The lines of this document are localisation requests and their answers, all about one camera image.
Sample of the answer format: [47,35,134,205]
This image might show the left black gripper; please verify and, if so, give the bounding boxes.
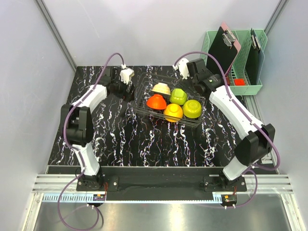
[112,74,136,103]

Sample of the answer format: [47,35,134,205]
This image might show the white green bowl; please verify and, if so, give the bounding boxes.
[169,88,188,105]

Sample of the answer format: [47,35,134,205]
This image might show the yellow bowl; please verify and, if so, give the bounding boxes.
[182,100,202,119]

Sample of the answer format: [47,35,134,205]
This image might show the orange bowl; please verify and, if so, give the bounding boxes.
[146,94,167,110]
[164,103,183,122]

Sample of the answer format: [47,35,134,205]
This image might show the green striped bowl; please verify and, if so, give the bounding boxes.
[152,83,171,96]

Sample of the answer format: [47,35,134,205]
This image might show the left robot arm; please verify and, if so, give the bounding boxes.
[60,65,135,191]

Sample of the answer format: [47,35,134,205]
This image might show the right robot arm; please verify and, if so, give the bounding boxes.
[177,58,275,191]

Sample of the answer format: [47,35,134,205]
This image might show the red block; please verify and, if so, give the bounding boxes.
[234,78,245,86]

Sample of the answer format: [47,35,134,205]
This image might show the green plastic file organizer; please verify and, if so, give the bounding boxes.
[201,29,268,96]

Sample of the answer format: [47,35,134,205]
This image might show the black pink clipboard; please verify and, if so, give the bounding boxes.
[208,22,241,78]

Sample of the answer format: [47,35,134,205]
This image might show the dark green clipboard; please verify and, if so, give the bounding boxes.
[245,29,265,85]

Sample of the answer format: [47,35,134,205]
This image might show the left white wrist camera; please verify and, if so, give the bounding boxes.
[120,64,134,85]

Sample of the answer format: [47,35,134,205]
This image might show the wire dish rack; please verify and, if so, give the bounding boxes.
[132,72,206,128]

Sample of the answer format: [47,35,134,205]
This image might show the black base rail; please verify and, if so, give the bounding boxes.
[77,167,247,203]

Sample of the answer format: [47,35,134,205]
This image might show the white slotted cable duct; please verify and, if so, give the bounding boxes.
[42,193,106,203]

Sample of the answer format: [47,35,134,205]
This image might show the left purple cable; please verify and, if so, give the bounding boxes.
[57,52,127,231]

